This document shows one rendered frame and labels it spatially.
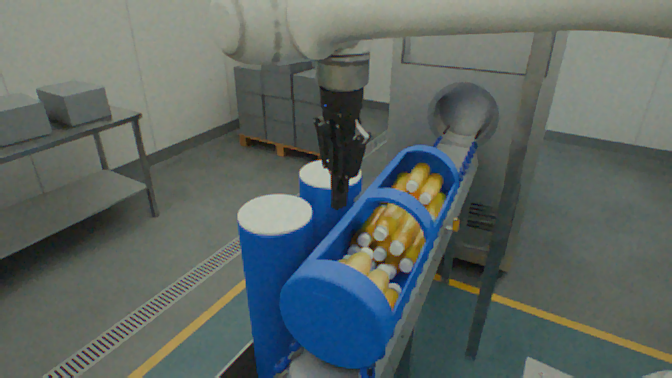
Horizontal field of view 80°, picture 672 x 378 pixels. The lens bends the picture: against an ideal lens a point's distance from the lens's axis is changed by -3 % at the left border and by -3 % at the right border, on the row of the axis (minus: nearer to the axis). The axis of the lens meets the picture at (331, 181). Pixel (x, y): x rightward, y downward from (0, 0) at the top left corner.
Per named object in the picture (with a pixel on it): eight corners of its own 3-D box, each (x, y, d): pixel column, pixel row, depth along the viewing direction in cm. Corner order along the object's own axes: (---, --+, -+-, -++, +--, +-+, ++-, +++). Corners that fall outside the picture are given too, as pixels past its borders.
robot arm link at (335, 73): (343, 44, 72) (342, 78, 75) (303, 50, 66) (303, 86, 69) (382, 52, 66) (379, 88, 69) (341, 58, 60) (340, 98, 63)
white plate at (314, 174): (321, 192, 166) (321, 195, 167) (374, 175, 181) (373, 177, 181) (288, 168, 187) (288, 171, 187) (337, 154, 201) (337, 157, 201)
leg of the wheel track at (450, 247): (450, 279, 273) (464, 198, 244) (448, 285, 269) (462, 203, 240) (441, 277, 275) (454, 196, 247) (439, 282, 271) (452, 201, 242)
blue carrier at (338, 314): (455, 214, 168) (463, 150, 155) (382, 386, 98) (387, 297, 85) (389, 200, 179) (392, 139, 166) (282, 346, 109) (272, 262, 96)
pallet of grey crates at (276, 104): (361, 143, 489) (364, 40, 435) (325, 168, 428) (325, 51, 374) (281, 126, 544) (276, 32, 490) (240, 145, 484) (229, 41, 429)
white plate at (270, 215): (317, 196, 164) (317, 198, 164) (250, 191, 167) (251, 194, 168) (304, 235, 140) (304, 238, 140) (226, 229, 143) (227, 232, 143)
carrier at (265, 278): (321, 348, 205) (266, 342, 208) (318, 198, 165) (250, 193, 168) (311, 400, 180) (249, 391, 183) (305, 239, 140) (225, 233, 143)
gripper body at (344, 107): (375, 87, 68) (372, 138, 73) (340, 77, 74) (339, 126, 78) (342, 94, 64) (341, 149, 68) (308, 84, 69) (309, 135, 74)
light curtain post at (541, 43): (477, 353, 220) (555, 19, 142) (475, 361, 215) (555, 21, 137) (465, 349, 222) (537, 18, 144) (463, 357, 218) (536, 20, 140)
